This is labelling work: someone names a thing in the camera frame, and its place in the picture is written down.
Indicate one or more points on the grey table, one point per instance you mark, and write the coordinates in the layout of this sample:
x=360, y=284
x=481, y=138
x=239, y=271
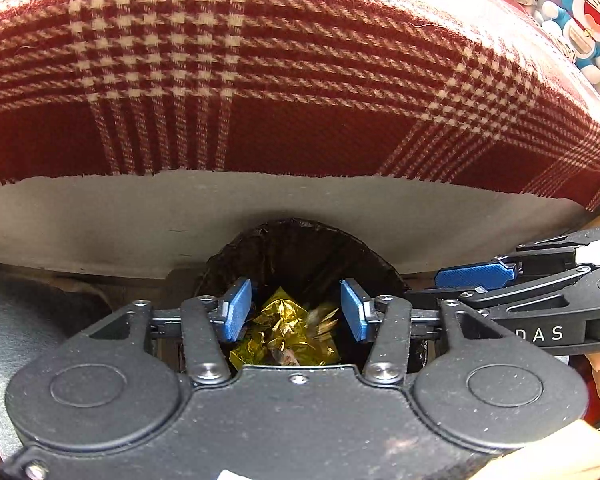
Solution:
x=130, y=220

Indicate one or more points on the red plaid blanket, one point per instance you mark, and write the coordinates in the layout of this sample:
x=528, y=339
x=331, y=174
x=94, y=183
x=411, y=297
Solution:
x=280, y=85

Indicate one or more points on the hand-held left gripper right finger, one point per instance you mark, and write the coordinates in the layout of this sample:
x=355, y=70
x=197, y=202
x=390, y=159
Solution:
x=355, y=310

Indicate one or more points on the blue cat plush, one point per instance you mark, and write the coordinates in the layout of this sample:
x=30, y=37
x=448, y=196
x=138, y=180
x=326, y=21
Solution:
x=590, y=15

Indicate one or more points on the black lined trash bin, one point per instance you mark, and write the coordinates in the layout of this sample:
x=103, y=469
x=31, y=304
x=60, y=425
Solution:
x=300, y=250

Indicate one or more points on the large gold foil wrapper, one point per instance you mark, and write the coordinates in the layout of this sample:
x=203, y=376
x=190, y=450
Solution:
x=280, y=320

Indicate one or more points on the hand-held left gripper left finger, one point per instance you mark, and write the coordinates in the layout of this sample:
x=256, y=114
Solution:
x=237, y=307

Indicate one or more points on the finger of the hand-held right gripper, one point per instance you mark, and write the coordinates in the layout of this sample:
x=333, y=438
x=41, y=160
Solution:
x=475, y=275
x=530, y=291

